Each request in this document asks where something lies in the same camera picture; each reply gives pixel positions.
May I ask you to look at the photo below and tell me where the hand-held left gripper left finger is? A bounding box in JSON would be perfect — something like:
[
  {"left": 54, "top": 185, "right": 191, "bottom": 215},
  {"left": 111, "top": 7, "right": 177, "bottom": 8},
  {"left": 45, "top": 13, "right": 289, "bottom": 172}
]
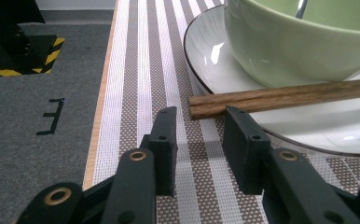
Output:
[{"left": 139, "top": 105, "right": 179, "bottom": 198}]

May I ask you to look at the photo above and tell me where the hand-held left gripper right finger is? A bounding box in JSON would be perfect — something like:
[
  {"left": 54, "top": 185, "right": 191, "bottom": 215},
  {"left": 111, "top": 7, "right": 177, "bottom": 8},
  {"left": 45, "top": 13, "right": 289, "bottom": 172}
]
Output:
[{"left": 222, "top": 105, "right": 273, "bottom": 196}]

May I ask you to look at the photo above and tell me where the brown wooden chopstick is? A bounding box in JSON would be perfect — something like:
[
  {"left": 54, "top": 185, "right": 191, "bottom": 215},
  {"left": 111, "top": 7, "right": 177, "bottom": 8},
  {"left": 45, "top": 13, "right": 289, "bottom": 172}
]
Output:
[
  {"left": 188, "top": 77, "right": 360, "bottom": 108},
  {"left": 189, "top": 87, "right": 360, "bottom": 121}
]

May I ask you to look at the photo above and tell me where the white plate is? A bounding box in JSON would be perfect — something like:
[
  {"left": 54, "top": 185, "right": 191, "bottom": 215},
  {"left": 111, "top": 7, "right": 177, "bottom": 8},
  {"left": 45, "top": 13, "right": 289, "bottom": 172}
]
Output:
[{"left": 183, "top": 4, "right": 360, "bottom": 157}]

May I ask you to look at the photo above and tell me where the striped woven placemat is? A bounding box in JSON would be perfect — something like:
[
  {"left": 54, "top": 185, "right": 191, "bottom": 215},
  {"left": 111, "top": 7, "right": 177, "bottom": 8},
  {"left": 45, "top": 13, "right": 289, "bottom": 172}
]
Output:
[{"left": 90, "top": 0, "right": 360, "bottom": 224}]

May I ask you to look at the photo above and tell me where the green bowl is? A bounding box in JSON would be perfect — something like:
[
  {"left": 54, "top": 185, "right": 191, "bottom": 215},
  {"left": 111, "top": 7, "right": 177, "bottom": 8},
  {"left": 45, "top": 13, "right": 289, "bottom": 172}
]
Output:
[{"left": 224, "top": 0, "right": 360, "bottom": 89}]

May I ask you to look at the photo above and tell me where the metal spoon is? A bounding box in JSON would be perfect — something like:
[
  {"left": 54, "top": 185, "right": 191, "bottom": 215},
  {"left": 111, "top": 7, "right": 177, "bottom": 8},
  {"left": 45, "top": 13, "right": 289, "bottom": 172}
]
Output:
[{"left": 295, "top": 0, "right": 309, "bottom": 20}]

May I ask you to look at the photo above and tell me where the black stand with striped base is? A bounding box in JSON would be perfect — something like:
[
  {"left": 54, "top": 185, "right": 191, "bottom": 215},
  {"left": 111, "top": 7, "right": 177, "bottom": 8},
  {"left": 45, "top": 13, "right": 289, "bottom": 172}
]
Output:
[{"left": 0, "top": 0, "right": 66, "bottom": 78}]

